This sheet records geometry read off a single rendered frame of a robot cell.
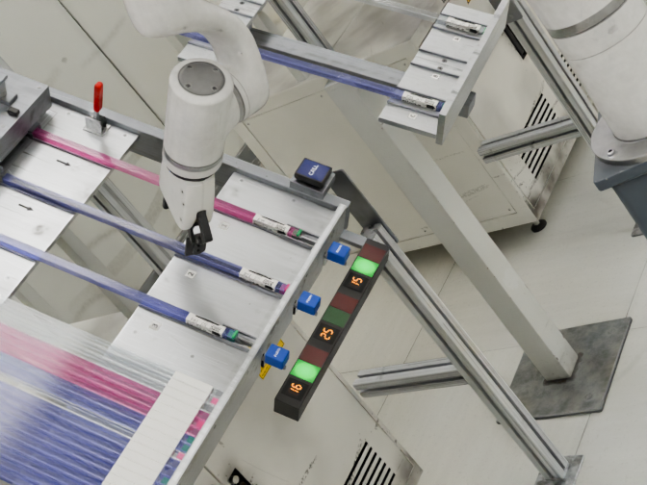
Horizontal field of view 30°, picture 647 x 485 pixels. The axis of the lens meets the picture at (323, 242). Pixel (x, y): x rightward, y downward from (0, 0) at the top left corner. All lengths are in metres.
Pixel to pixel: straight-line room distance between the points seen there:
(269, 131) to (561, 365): 1.04
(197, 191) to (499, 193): 1.35
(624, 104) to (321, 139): 1.53
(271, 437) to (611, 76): 0.97
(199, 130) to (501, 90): 1.44
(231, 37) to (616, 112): 0.51
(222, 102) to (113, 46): 2.74
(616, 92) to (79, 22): 2.89
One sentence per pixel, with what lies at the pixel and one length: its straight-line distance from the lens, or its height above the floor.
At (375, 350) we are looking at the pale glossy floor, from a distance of 3.04.
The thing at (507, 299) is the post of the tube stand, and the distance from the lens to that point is 2.40.
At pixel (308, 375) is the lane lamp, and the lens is 1.77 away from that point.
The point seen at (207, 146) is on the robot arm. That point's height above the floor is 1.02.
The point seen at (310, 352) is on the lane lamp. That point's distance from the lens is 1.79.
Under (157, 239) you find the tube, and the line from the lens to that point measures 1.89.
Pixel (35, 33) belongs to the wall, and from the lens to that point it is 4.13.
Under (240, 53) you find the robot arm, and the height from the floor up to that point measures 1.08.
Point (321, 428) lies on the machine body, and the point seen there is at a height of 0.33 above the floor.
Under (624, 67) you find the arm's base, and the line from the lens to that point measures 1.56.
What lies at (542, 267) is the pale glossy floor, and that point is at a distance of 2.89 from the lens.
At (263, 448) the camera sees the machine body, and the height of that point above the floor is 0.42.
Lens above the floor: 1.48
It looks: 24 degrees down
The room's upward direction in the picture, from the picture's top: 39 degrees counter-clockwise
